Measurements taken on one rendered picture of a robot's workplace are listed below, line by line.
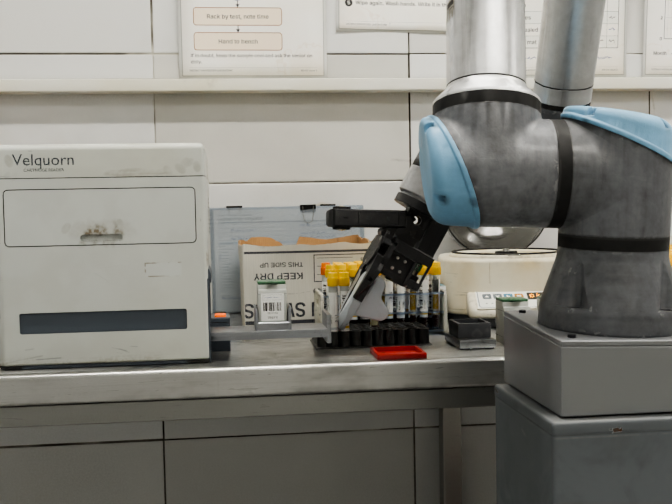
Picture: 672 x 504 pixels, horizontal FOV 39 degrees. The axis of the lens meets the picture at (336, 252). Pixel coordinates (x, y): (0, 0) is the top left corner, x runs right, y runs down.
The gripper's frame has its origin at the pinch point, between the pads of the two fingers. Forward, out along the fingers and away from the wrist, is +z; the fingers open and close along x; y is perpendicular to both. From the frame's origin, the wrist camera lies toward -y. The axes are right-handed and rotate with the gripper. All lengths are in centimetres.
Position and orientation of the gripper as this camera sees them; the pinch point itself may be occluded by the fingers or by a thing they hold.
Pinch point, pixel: (340, 319)
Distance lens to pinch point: 134.3
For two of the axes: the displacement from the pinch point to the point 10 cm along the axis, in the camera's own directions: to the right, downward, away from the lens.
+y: 8.7, 4.8, 1.3
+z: -4.8, 8.8, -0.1
